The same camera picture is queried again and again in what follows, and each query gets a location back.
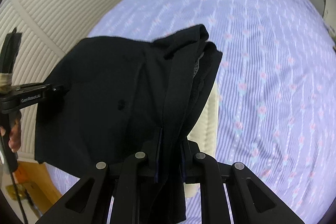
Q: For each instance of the white louvered closet door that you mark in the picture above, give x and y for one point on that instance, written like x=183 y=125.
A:
x=52 y=3

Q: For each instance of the lavender patterned bed sheet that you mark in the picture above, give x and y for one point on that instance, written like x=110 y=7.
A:
x=262 y=82

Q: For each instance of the black pants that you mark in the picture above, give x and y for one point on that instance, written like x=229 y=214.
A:
x=105 y=95

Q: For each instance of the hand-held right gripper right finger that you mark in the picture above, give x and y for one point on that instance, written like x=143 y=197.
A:
x=190 y=163

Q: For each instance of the cream cushion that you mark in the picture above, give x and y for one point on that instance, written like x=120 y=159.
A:
x=207 y=121

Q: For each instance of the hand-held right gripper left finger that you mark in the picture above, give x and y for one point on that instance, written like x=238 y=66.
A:
x=151 y=163

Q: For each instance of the wooden bed frame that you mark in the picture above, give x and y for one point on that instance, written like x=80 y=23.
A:
x=36 y=179

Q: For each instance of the person's left hand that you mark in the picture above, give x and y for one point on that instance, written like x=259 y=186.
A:
x=16 y=137

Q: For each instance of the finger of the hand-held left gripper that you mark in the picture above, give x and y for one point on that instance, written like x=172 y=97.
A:
x=56 y=90

